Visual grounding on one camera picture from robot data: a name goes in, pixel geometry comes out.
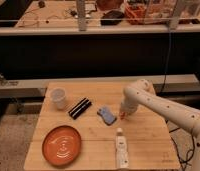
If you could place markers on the orange plate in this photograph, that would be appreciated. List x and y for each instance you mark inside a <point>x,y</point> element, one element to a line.
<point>61,146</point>

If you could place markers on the orange crate on bench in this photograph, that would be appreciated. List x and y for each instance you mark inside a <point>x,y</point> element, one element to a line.
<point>135,15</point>

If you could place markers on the clear plastic cup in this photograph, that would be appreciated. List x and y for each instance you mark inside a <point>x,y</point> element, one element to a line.
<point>58,97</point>

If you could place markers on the blue sponge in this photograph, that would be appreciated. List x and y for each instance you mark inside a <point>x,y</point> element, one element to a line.
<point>105,113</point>

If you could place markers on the white bottle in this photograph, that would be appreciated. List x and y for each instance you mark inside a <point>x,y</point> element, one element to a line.
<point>122,160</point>

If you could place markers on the black bag on bench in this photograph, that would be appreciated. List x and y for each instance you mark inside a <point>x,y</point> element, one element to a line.
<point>112,17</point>

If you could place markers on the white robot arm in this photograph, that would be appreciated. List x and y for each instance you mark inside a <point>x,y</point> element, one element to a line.
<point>187,118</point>

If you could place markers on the black rectangular block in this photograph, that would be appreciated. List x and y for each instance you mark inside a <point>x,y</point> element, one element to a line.
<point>79,108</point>

